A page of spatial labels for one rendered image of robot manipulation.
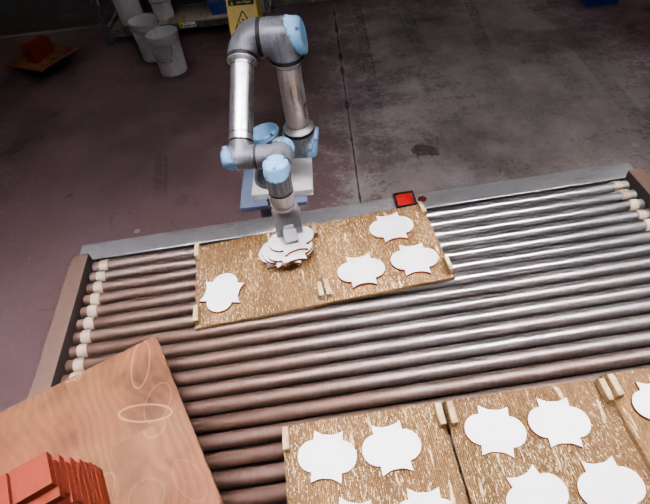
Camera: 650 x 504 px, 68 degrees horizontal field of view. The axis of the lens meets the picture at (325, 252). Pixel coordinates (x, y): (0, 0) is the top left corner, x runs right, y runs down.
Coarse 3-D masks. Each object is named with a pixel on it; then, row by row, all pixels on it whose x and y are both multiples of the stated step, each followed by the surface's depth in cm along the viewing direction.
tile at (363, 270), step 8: (368, 256) 158; (344, 264) 156; (352, 264) 156; (360, 264) 156; (368, 264) 155; (376, 264) 155; (344, 272) 154; (352, 272) 154; (360, 272) 154; (368, 272) 153; (376, 272) 153; (344, 280) 152; (352, 280) 152; (360, 280) 151; (368, 280) 151
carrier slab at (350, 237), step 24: (360, 216) 172; (408, 216) 170; (336, 240) 165; (360, 240) 164; (408, 240) 162; (432, 240) 161; (336, 264) 158; (384, 264) 156; (336, 288) 152; (360, 288) 151; (384, 288) 150; (408, 288) 150
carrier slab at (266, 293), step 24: (240, 240) 170; (264, 240) 169; (312, 240) 166; (216, 264) 163; (240, 264) 162; (264, 264) 161; (312, 264) 159; (264, 288) 154; (288, 288) 153; (312, 288) 152; (240, 312) 149; (264, 312) 148; (288, 312) 149
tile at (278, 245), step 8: (304, 232) 160; (312, 232) 160; (272, 240) 159; (280, 240) 158; (304, 240) 157; (272, 248) 156; (280, 248) 156; (288, 248) 156; (296, 248) 155; (304, 248) 156
